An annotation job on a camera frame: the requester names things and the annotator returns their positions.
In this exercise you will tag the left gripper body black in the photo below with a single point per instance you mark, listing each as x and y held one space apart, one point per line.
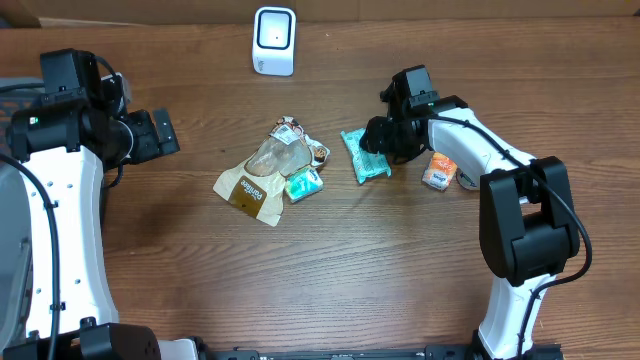
146 143

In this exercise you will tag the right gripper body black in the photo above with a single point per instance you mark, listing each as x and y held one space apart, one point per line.
391 135

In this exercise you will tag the teal tissue pack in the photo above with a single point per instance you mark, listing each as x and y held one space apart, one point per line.
366 165

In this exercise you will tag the orange snack packet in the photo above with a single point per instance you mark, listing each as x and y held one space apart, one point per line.
439 172

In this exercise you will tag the green lid jar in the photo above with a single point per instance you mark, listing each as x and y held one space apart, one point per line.
466 181

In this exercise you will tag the small green white packet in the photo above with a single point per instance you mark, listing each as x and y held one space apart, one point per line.
303 183

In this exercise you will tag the brown clear snack bag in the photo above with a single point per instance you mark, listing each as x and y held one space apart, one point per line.
256 185

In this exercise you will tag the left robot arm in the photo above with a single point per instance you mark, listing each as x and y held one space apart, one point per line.
78 128

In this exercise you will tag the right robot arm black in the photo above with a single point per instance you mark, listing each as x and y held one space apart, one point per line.
528 228

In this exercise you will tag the white barcode scanner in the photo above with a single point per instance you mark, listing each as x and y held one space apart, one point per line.
273 44

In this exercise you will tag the grey plastic mesh basket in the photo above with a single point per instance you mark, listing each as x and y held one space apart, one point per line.
16 257

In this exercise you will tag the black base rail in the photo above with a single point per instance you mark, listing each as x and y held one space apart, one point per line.
430 352

